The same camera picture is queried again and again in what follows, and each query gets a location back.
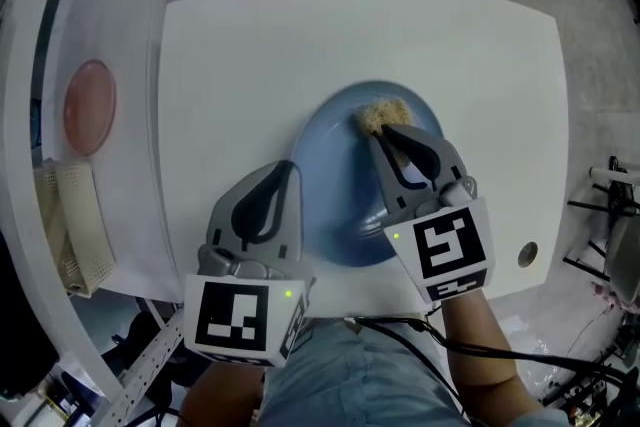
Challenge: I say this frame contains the round table cable grommet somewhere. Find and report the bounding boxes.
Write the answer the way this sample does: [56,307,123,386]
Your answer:
[516,240,540,269]

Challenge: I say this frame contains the black cable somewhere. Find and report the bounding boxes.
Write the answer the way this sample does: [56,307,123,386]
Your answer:
[349,313,640,399]

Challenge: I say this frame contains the blue plate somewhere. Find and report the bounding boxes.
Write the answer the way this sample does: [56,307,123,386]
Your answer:
[289,79,446,269]

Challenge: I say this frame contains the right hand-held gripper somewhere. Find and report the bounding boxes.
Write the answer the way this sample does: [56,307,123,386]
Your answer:
[369,123,492,304]

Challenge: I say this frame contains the tan sponge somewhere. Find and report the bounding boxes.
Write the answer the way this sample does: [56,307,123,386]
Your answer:
[353,96,414,169]

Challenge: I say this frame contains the person's right forearm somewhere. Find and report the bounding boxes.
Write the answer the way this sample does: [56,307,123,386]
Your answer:
[438,286,545,427]

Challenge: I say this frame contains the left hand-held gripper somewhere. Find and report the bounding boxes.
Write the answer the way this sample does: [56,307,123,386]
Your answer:
[183,160,316,369]

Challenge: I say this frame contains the beige perforated basket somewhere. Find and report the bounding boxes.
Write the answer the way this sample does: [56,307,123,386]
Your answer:
[33,158,117,300]

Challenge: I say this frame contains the person's left forearm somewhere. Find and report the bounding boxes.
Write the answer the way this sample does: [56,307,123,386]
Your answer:
[176,354,267,427]

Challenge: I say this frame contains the pink plate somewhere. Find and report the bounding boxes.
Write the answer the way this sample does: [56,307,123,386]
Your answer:
[62,59,118,157]

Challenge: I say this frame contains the white perforated metal bracket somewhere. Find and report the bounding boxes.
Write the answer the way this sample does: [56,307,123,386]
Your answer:
[88,308,187,427]

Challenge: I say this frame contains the black metal stand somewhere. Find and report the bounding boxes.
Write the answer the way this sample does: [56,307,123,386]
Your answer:
[563,154,640,307]

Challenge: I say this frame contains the person's blue jeans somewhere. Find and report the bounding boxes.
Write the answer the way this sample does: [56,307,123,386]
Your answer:
[258,317,472,427]

